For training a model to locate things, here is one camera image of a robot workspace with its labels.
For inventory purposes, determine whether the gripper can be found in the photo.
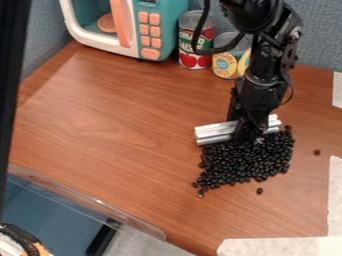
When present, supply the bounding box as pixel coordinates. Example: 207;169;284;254
225;73;292;145

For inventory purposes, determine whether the silver bar tool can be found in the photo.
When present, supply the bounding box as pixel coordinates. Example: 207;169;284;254
193;113;284;147

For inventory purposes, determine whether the pile of black bits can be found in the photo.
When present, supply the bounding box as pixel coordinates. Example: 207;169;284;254
191;125;297;198

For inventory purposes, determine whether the yellow and blue can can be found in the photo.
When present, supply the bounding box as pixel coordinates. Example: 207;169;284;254
211;31;254;80

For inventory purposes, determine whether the red and green can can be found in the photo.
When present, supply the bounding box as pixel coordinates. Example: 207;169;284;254
177;9;218;71

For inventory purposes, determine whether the toy microwave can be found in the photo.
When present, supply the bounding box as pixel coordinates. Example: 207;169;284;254
58;0;190;63

